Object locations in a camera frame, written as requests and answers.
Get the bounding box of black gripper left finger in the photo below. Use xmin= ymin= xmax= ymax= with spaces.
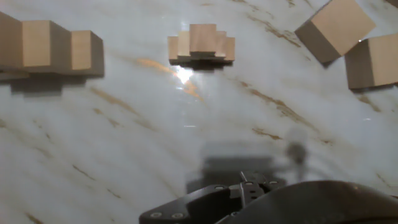
xmin=139 ymin=170 xmax=267 ymax=224

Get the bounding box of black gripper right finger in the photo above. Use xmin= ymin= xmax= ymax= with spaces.
xmin=262 ymin=181 xmax=287 ymax=194

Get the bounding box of marble pattern table mat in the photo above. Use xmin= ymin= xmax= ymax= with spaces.
xmin=0 ymin=0 xmax=398 ymax=224

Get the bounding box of large wooden cube block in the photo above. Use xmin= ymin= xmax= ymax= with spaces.
xmin=294 ymin=0 xmax=377 ymax=65
xmin=344 ymin=32 xmax=398 ymax=90

